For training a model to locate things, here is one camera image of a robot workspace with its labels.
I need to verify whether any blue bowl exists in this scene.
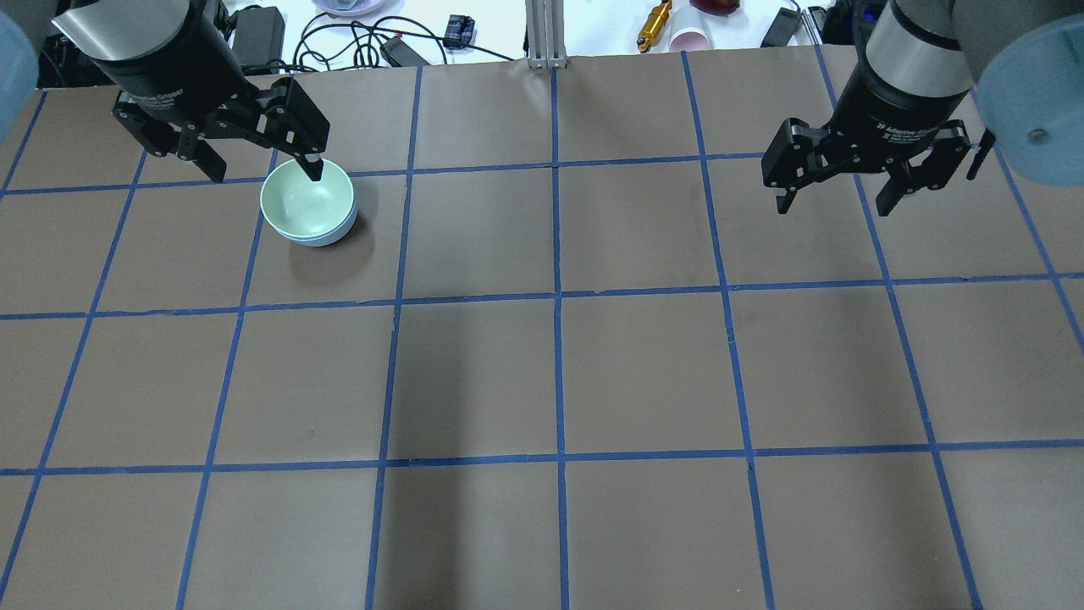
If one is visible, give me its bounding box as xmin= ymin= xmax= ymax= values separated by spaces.
xmin=266 ymin=211 xmax=357 ymax=247

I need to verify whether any aluminium frame post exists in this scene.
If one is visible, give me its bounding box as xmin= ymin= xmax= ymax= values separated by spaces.
xmin=525 ymin=0 xmax=568 ymax=69

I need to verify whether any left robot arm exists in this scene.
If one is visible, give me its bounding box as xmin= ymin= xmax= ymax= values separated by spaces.
xmin=3 ymin=1 xmax=330 ymax=184

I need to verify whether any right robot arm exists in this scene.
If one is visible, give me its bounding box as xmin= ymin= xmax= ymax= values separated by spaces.
xmin=761 ymin=1 xmax=1083 ymax=217

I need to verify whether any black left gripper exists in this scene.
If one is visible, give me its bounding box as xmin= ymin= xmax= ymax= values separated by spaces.
xmin=89 ymin=22 xmax=330 ymax=184

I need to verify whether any gold cylindrical tool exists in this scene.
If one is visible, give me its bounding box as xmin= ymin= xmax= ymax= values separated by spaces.
xmin=635 ymin=1 xmax=672 ymax=53

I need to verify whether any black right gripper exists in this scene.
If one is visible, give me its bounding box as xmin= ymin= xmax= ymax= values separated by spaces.
xmin=761 ymin=59 xmax=971 ymax=217

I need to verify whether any green bowl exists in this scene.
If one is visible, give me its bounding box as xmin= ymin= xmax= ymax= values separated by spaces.
xmin=259 ymin=161 xmax=357 ymax=219

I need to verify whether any black power adapter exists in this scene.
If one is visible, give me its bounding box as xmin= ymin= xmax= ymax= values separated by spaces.
xmin=229 ymin=5 xmax=285 ymax=75

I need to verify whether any purple plate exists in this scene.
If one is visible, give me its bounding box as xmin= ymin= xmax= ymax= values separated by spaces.
xmin=311 ymin=0 xmax=401 ymax=17

